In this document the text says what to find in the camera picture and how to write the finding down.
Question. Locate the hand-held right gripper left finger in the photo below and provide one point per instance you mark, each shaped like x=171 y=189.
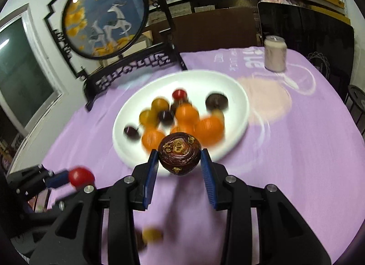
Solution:
x=151 y=179

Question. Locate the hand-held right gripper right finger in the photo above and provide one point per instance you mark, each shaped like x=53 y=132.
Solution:
x=208 y=179

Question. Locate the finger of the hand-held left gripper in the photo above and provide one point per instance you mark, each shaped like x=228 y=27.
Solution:
x=61 y=205
x=58 y=179

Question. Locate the red cherry tomato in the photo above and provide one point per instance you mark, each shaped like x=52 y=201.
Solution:
x=81 y=176
x=179 y=94

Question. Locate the large orange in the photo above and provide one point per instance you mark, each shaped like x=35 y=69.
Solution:
x=210 y=129

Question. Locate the small dark red fruit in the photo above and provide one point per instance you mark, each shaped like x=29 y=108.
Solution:
x=166 y=116
x=130 y=131

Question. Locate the small yellow fruit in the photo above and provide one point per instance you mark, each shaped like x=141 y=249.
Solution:
x=159 y=105
x=148 y=117
x=153 y=235

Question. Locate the white oval plate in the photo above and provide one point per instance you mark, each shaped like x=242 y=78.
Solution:
x=199 y=85

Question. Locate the purple printed blanket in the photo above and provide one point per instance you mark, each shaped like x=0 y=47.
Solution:
x=285 y=153

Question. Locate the white framed window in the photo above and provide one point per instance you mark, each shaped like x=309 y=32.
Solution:
x=22 y=76

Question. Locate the white drink can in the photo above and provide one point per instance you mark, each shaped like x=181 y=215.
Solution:
x=275 y=54

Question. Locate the brown wooden board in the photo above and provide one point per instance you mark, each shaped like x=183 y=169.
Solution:
x=214 y=28

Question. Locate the round deer picture screen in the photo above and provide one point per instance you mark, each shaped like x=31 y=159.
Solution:
x=102 y=19

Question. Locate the black round stool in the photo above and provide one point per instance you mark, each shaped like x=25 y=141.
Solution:
x=356 y=102

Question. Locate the black glossy panel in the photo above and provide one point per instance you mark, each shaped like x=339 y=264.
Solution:
x=305 y=31

